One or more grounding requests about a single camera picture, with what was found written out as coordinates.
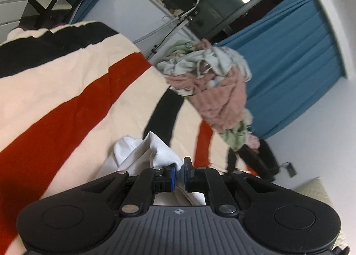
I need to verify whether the black armchair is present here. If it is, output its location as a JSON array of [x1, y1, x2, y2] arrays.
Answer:
[[226, 139, 280, 182]]

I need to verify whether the green clothes pile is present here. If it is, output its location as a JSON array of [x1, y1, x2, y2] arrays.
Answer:
[[220, 109, 253, 152]]

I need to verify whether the quilted beige headboard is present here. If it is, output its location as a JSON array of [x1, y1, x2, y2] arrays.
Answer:
[[294, 177, 348, 249]]

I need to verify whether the pink fluffy blanket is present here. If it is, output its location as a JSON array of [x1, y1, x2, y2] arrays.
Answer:
[[164, 66, 247, 133]]

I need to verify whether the white polo shirt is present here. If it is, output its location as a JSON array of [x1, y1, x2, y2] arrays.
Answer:
[[95, 132, 206, 206]]

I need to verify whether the black wall socket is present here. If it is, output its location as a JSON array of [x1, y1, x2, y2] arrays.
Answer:
[[282, 162, 297, 178]]

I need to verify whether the small pink garment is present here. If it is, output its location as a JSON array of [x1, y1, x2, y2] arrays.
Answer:
[[246, 134, 260, 150]]

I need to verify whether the right blue curtain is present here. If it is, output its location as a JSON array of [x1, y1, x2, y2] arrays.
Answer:
[[218, 0, 345, 139]]

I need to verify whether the striped bed blanket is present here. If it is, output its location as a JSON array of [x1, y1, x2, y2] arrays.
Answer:
[[1, 22, 228, 254]]

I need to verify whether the grey white clothes pile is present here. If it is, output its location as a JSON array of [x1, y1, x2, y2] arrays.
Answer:
[[157, 40, 252, 82]]

